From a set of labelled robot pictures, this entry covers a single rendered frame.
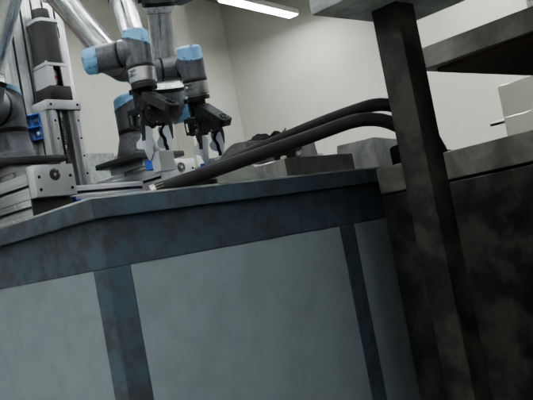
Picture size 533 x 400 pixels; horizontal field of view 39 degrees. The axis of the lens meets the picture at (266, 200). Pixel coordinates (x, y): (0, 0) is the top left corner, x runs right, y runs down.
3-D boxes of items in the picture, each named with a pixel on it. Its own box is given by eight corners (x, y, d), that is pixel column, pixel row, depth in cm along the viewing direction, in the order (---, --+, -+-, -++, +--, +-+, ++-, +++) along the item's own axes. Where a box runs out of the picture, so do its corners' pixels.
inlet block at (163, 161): (134, 179, 210) (131, 160, 210) (149, 178, 213) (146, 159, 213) (161, 170, 200) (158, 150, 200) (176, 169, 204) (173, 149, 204)
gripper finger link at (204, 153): (197, 166, 234) (197, 136, 234) (210, 165, 230) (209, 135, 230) (189, 166, 232) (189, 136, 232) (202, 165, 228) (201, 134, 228)
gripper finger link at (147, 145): (142, 163, 206) (143, 131, 208) (154, 159, 201) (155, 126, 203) (132, 162, 204) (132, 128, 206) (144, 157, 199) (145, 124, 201)
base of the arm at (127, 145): (109, 163, 263) (104, 135, 264) (142, 161, 275) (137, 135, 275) (136, 153, 254) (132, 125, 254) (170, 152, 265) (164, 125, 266)
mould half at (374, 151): (235, 205, 243) (230, 171, 243) (274, 201, 265) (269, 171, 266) (380, 174, 218) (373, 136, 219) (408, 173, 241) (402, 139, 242)
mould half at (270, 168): (170, 213, 220) (162, 168, 221) (235, 205, 238) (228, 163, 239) (288, 182, 184) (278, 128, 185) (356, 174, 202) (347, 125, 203)
